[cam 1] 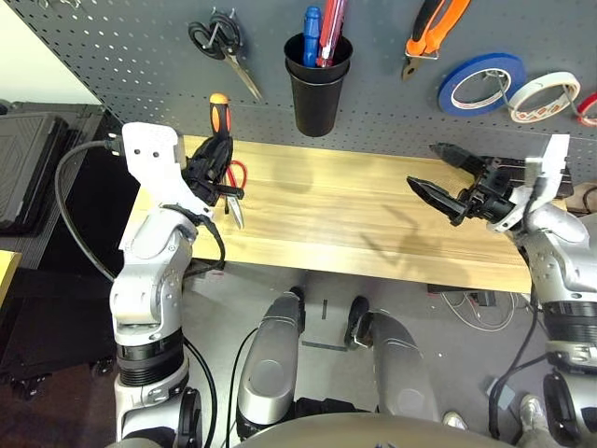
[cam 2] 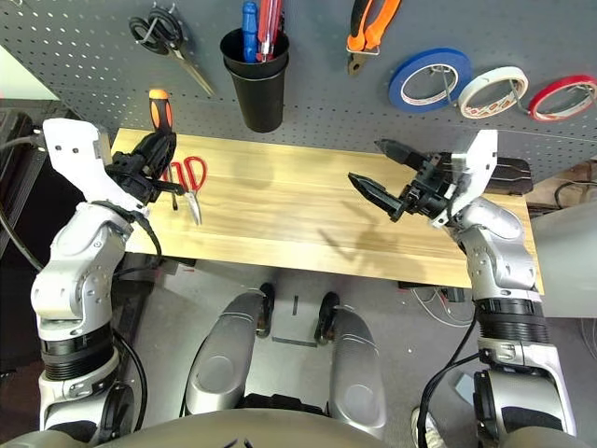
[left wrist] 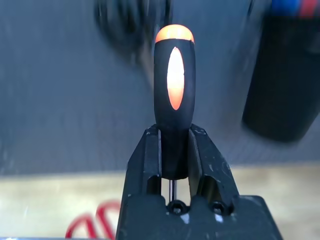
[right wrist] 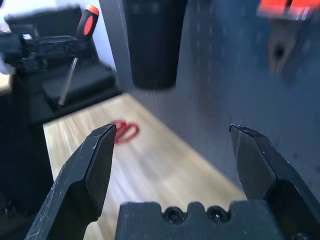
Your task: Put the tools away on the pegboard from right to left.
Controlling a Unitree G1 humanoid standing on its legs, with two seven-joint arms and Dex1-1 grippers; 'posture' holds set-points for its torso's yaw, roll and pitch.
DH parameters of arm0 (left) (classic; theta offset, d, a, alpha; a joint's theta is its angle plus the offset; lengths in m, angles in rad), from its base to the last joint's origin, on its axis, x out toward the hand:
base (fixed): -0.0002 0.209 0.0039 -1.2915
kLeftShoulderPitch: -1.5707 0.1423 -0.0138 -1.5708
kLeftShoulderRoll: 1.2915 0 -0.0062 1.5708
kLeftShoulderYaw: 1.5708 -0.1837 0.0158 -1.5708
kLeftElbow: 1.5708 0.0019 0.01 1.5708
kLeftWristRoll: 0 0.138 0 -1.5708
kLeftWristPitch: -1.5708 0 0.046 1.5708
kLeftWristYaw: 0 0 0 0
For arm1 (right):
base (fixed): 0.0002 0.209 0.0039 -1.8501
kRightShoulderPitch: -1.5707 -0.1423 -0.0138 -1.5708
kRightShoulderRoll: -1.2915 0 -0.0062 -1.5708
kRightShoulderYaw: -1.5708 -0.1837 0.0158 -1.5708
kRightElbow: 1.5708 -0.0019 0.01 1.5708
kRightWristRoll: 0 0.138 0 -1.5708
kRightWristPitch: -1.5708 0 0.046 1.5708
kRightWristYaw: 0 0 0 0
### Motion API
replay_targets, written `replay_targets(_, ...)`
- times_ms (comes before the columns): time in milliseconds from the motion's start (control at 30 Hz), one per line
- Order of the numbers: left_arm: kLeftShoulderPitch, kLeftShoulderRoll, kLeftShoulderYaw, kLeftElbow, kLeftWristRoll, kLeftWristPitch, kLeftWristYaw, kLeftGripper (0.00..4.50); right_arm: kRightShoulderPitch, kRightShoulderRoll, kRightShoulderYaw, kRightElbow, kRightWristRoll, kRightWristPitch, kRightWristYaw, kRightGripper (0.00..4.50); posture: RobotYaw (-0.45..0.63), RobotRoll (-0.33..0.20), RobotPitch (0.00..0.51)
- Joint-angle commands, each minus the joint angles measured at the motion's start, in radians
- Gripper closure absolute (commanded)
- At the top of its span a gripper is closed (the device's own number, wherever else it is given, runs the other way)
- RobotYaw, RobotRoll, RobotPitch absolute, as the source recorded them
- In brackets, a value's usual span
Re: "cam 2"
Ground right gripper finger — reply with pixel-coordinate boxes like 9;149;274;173
348;172;405;223
374;138;426;172

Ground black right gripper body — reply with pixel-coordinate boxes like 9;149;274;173
396;153;461;221

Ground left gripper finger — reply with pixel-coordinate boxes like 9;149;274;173
134;132;177;172
149;180;187;196

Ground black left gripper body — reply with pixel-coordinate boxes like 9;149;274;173
105;153;162;206

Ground red-handled scissors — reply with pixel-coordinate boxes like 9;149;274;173
162;156;208;227

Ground orange black screwdriver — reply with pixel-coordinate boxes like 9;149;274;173
147;88;181;212

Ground white tape roll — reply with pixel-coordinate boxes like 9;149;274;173
457;65;530;120

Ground orange black pliers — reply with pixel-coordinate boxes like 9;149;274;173
345;0;402;77

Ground grey metal pegboard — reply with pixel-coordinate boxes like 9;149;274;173
0;0;597;186

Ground blue tape roll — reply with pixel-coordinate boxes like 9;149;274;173
387;46;473;113

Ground silver blue-tape peg hook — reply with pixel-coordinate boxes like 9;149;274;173
431;64;461;106

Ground black plastic tool case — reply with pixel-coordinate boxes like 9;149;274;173
484;156;534;196

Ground silver scissors peg hook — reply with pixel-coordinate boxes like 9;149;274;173
147;2;177;43

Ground silver double peg hook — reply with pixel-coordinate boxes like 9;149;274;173
507;78;535;116

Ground dark metal cabinet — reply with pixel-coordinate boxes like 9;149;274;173
0;97;78;281

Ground red tape roll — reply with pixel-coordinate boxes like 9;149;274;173
528;74;597;123

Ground white cabinet top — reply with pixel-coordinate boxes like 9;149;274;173
0;44;62;102

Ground white rounded furniture piece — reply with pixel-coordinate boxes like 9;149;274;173
529;200;597;323

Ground red screwdriver with white print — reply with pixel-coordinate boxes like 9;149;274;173
268;0;285;60

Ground silver right robot leg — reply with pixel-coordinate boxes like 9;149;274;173
314;291;388;441

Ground silver robot leg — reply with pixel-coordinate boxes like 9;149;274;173
184;282;277;419
314;291;388;441

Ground silver left robot leg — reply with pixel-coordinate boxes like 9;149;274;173
184;282;277;419

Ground grey foot pedal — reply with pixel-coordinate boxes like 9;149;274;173
450;371;479;403

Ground white sneaker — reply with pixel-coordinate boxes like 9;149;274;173
410;405;443;448

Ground grey robot torso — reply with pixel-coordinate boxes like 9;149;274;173
104;408;423;448

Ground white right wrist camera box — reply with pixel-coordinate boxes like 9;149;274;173
431;129;500;229

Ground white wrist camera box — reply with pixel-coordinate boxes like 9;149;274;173
41;118;120;206
431;129;500;229

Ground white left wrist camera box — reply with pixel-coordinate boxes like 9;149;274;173
41;118;120;206

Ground black-handled scissors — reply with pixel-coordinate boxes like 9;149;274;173
129;7;216;98

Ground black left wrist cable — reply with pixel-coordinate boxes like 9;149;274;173
0;133;164;274

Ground white floor cables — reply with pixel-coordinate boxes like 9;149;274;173
412;287;478;328

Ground black cable loop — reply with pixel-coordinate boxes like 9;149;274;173
554;179;597;211

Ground blue-handled screwdriver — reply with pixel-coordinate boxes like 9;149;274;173
241;1;259;64

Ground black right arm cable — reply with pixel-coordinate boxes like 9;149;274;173
416;316;481;448

